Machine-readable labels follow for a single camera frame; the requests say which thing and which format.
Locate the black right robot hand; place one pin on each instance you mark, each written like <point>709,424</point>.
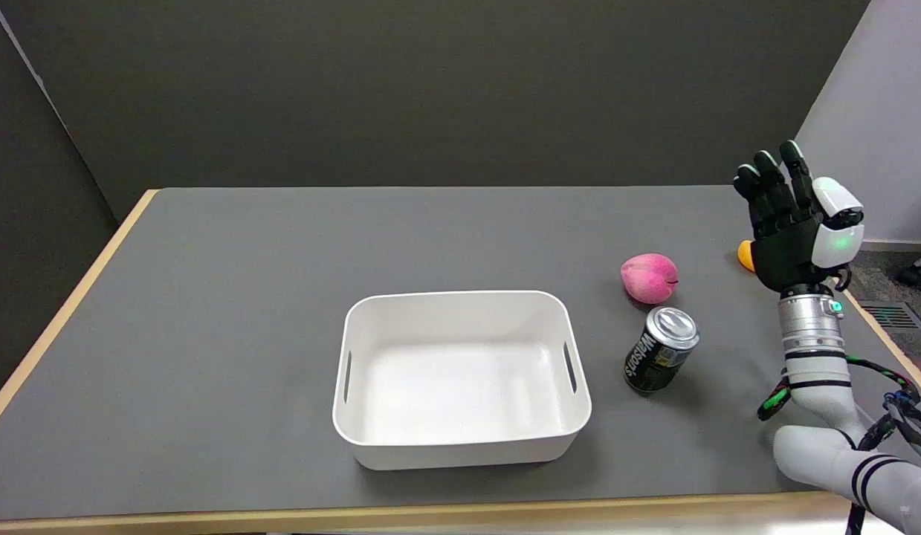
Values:
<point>791,245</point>

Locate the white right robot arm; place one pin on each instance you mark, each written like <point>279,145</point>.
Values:
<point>821,379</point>

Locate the black soda can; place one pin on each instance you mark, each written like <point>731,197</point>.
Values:
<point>659,351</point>

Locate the orange fruit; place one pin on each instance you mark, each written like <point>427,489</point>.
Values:
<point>745,255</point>

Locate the black floor vent grille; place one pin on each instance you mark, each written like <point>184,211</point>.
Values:
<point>889,316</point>

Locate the chair base leg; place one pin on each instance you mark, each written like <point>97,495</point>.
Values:
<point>917,269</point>

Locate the pink peach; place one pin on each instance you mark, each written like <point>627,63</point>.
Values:
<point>648,277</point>

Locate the white plastic bin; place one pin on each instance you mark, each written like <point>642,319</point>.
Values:
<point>460,379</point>

